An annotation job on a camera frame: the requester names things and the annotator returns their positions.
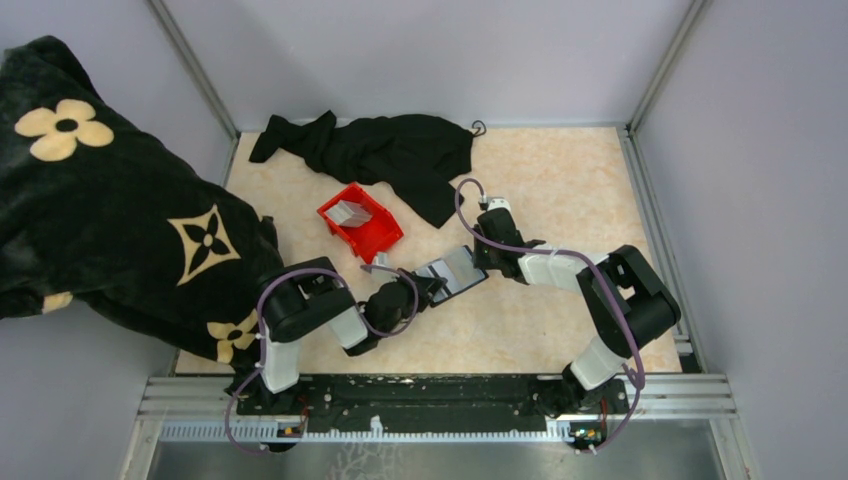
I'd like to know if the stack of silver cards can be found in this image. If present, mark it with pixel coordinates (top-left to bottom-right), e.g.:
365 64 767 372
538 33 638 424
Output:
326 200 372 228

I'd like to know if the black floral blanket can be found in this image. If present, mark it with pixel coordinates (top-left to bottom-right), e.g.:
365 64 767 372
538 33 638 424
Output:
1 36 282 368

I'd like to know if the red plastic bin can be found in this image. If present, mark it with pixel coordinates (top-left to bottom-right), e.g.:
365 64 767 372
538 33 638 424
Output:
317 183 404 263

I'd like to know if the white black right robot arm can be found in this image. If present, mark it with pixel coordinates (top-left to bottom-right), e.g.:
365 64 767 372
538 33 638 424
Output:
472 206 682 412

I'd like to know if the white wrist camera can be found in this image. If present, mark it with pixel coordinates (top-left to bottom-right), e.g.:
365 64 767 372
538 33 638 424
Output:
480 196 511 212
367 252 397 277

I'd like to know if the black cloth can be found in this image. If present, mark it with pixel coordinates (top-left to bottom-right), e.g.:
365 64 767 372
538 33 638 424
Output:
249 111 486 229

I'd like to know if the black leather card holder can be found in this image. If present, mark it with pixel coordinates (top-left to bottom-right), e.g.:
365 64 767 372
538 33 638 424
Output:
413 245 489 307

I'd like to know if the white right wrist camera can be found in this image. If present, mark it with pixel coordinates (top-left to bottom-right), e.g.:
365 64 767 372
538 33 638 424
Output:
480 196 511 212

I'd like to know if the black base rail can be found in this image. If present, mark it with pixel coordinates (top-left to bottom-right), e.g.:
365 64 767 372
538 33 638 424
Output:
235 374 630 433

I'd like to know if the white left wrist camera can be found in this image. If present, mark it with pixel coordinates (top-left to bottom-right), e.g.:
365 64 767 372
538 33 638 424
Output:
367 252 397 277

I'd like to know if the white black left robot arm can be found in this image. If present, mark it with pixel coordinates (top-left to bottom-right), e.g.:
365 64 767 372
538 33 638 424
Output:
232 257 447 414

